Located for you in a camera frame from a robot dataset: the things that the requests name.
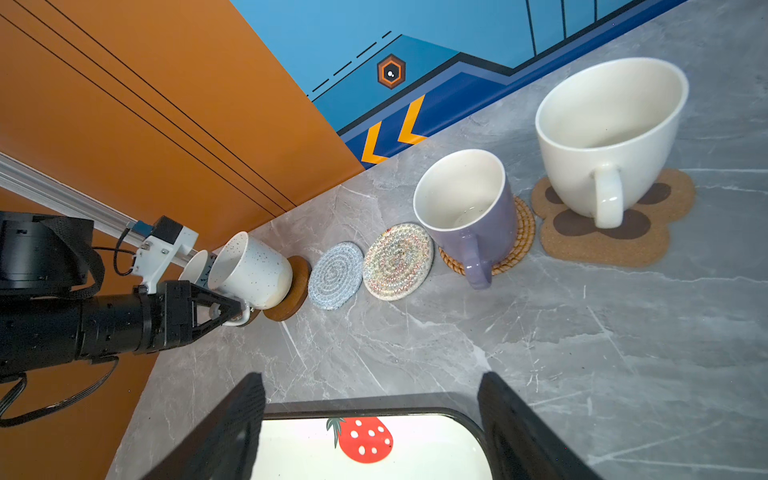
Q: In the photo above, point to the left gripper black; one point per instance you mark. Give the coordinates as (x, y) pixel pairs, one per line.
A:
(169, 316)

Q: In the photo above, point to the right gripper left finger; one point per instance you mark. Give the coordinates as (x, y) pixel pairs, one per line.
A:
(225, 444)

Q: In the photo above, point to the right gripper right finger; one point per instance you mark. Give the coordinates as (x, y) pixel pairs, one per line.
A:
(519, 444)

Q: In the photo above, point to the white speckled mug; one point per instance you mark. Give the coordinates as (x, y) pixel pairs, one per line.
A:
(253, 273)

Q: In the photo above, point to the light brown wooden round coaster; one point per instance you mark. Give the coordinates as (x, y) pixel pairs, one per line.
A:
(297, 293)

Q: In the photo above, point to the grey woven rope coaster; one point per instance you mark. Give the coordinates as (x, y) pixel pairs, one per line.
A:
(336, 277)

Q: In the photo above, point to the multicolour woven rope coaster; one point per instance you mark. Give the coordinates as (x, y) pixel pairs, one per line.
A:
(398, 262)

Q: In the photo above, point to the woven rattan round coaster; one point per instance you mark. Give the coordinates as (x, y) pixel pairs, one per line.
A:
(525, 235)

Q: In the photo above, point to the paw shaped wooden coaster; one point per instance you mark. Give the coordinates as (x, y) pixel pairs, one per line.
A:
(641, 240)

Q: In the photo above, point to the purple handled mug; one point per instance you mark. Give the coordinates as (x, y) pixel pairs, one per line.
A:
(465, 203)

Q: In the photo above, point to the blue mug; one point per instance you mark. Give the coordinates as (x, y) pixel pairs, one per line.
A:
(197, 269)

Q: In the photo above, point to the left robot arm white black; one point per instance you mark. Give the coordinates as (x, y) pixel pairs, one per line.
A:
(52, 312)

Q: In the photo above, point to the white strawberry tray black rim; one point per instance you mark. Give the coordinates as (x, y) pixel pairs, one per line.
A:
(371, 446)

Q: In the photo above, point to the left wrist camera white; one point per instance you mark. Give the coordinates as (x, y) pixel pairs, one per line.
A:
(162, 242)

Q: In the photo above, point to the left aluminium corner post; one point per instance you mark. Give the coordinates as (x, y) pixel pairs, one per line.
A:
(38, 187)

